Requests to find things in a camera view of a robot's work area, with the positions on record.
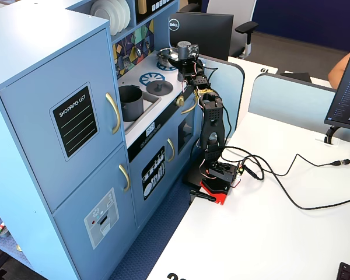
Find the gold dishwasher handle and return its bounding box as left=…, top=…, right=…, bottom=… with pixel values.
left=166, top=138, right=176, bottom=163

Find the black camera cable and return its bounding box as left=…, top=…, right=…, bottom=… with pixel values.
left=204, top=67, right=233, bottom=146

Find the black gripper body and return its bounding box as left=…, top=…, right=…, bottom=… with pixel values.
left=177, top=57, right=205, bottom=80

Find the black dell monitor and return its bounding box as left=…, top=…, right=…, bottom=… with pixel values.
left=168, top=11, right=235, bottom=61

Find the black usb cable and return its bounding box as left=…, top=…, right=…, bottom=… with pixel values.
left=221, top=145, right=350, bottom=181

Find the blue toy kitchen unit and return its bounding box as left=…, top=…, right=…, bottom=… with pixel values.
left=0, top=0, right=207, bottom=280

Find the freezer door with dispenser print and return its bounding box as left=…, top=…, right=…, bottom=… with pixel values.
left=52, top=144, right=138, bottom=280

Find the steel ladle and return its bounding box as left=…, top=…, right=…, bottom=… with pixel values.
left=133, top=37, right=143, bottom=58

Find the red and black robot base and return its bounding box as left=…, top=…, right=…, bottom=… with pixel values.
left=182, top=159, right=243, bottom=207

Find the blue dishwasher door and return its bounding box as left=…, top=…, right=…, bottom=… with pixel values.
left=129, top=115, right=179, bottom=230

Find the black power cable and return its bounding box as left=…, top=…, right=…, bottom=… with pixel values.
left=241, top=154, right=350, bottom=211

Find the gray toy sink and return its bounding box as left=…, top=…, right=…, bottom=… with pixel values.
left=121, top=84, right=162, bottom=134

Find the white toy plate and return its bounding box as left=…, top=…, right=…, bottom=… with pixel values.
left=90, top=0, right=119, bottom=36
left=119, top=0, right=131, bottom=30
left=110, top=0, right=126, bottom=33

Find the gold oven handle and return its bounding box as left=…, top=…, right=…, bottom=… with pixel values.
left=180, top=97, right=198, bottom=115

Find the blue oven door with window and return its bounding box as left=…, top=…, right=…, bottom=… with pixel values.
left=174, top=99, right=201, bottom=179

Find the black table clamp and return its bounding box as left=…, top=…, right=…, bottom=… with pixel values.
left=188, top=188, right=217, bottom=205

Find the white office chair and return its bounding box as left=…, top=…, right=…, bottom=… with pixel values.
left=179, top=0, right=260, bottom=59

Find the fridge door with shopping list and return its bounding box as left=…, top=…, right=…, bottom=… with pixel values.
left=0, top=27, right=126, bottom=212

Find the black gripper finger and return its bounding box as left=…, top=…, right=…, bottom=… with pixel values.
left=166, top=55, right=183, bottom=71

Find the long gold fridge handle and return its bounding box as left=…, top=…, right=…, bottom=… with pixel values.
left=105, top=92, right=121, bottom=135

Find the black microwave door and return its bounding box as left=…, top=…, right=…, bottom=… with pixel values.
left=135, top=0, right=179, bottom=26

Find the gold freezer door handle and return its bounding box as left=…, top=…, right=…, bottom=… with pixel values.
left=118, top=164, right=131, bottom=193

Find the black monitor stand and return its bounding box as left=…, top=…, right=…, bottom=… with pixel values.
left=323, top=125, right=344, bottom=145

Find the steel slotted spatula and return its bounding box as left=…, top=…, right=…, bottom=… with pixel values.
left=121, top=43, right=131, bottom=70

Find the black flat desk object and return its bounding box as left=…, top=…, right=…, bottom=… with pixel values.
left=279, top=71, right=313, bottom=84

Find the gray plastic pot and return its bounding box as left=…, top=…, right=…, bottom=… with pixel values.
left=118, top=85, right=145, bottom=122

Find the steel pot with lid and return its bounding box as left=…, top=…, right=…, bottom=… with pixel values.
left=156, top=47, right=179, bottom=67

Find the gray salt shaker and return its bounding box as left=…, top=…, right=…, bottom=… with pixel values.
left=176, top=40, right=193, bottom=82

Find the gray pot lid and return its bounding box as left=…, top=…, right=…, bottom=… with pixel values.
left=146, top=80, right=174, bottom=96

